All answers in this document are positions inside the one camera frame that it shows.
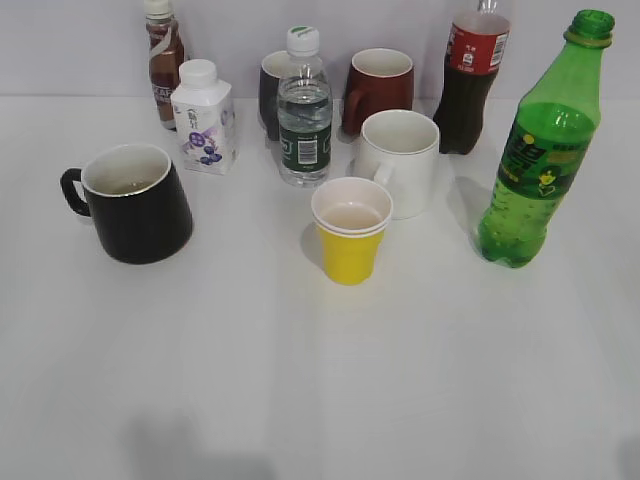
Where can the black mug white inside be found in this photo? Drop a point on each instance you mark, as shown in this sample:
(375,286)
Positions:
(137,203)

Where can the green soda bottle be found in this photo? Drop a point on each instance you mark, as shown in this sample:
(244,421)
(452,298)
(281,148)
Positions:
(551,132)

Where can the dark red mug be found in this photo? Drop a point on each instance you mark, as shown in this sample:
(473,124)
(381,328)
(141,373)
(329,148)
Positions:
(378,79)

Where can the dark grey mug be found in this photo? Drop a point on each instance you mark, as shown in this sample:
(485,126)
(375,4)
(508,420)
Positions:
(272,70)

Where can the yellow paper cup stack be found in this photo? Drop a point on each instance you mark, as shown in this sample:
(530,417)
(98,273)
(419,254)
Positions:
(351,215)

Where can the clear water bottle green label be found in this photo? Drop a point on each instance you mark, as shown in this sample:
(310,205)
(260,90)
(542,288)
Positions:
(305,111)

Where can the white blueberry yogurt carton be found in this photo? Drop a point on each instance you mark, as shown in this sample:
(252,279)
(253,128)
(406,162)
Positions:
(205,118)

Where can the brown coffee drink bottle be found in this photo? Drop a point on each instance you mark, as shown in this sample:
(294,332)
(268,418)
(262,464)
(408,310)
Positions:
(166,54)

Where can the cola bottle red label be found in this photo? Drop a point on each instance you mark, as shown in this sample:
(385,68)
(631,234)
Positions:
(477,40)

